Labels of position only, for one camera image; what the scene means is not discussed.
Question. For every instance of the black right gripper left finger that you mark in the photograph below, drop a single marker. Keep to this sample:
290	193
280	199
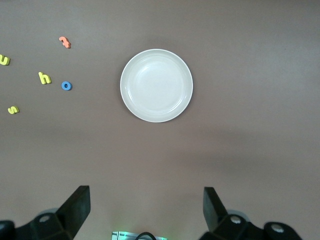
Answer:
62	222

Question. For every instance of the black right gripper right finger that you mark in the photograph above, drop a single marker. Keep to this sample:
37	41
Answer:
225	225

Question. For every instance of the blue letter o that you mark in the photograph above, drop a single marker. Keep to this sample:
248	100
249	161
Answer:
63	85

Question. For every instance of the yellow letter h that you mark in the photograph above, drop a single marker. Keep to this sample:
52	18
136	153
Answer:
44	78

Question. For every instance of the orange letter t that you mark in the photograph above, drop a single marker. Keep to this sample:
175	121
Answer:
66	43

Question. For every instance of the yellow letter s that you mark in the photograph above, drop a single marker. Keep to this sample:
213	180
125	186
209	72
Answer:
13	109

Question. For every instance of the brown table cover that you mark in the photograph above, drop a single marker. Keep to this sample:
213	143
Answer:
250	75

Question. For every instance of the beige brown plate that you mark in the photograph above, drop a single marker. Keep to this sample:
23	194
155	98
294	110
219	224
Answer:
156	85

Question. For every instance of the yellow letter u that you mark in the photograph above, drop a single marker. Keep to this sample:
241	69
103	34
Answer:
5	61

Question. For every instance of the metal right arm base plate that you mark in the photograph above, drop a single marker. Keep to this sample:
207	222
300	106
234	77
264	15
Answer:
120	235

